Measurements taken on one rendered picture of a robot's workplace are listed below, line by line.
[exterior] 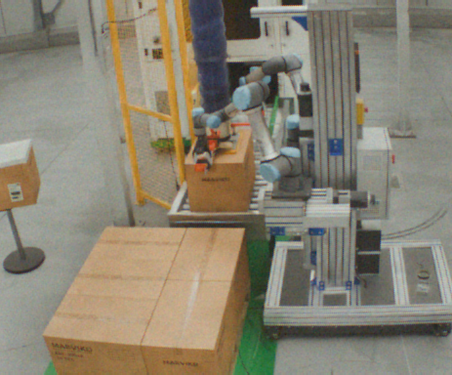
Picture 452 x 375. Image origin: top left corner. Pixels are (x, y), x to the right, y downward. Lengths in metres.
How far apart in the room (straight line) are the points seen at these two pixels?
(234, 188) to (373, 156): 1.09
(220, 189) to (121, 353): 1.42
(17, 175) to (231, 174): 1.66
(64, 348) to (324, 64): 2.14
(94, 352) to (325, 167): 1.69
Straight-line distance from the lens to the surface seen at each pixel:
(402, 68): 6.52
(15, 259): 5.15
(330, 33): 3.18
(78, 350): 3.31
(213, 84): 3.93
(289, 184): 3.27
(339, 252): 3.73
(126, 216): 5.07
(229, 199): 4.04
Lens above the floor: 2.59
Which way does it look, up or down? 27 degrees down
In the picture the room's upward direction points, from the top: 6 degrees counter-clockwise
